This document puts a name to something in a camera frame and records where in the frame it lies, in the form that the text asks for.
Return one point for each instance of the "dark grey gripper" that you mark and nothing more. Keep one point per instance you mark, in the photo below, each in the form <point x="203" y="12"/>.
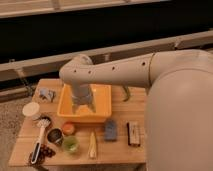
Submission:
<point x="82" y="95"/>

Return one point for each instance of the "blue grey towel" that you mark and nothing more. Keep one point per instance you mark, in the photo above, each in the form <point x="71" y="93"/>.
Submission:
<point x="47" y="94"/>

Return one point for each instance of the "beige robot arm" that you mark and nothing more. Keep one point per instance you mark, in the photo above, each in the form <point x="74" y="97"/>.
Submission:
<point x="179" y="109"/>

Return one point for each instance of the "green cup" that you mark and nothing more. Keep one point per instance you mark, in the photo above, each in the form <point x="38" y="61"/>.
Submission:
<point x="70" y="144"/>

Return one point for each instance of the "white paper cup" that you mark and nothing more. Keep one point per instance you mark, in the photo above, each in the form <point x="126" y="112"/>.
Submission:
<point x="32" y="110"/>

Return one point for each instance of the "orange plastic bin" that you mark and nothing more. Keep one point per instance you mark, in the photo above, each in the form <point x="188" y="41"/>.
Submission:
<point x="102" y="101"/>

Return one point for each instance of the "orange round lid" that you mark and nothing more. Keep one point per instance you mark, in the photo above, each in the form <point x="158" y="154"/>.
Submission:
<point x="68" y="128"/>

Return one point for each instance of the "blue sponge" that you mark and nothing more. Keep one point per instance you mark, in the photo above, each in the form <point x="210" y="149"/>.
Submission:
<point x="110" y="133"/>

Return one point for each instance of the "yellow corn cob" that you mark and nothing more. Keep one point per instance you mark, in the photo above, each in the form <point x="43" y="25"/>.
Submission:
<point x="92" y="151"/>

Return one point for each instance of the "wooden table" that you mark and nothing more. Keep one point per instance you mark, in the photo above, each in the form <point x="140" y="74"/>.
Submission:
<point x="108" y="152"/>

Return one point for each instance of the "brown rectangular block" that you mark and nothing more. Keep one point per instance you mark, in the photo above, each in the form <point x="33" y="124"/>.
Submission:
<point x="133" y="133"/>

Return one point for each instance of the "dark grapes bunch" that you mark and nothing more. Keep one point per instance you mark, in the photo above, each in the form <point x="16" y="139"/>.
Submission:
<point x="44" y="152"/>

